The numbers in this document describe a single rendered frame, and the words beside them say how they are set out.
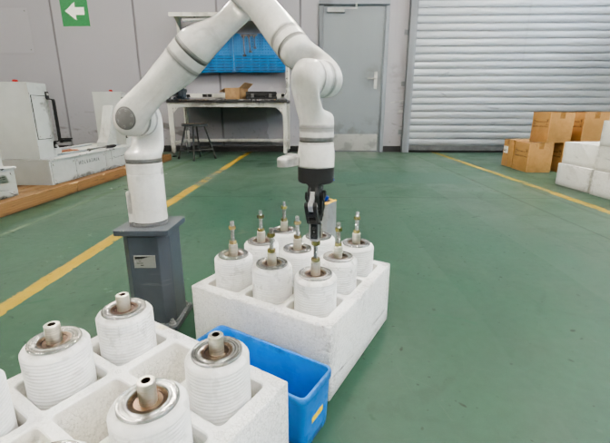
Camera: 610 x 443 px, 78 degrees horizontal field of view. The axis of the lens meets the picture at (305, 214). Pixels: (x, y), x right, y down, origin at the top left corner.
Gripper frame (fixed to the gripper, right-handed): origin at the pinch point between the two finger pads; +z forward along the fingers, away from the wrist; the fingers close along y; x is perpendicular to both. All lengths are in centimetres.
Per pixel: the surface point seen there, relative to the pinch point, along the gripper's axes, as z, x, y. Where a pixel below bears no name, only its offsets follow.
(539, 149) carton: 11, -168, 346
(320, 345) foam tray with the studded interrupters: 21.8, -3.0, -9.1
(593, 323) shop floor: 35, -77, 37
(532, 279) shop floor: 35, -70, 67
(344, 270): 11.8, -6.0, 7.0
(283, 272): 10.7, 7.4, 0.7
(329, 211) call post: 6.3, 2.8, 41.5
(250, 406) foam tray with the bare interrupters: 17.1, 3.6, -32.7
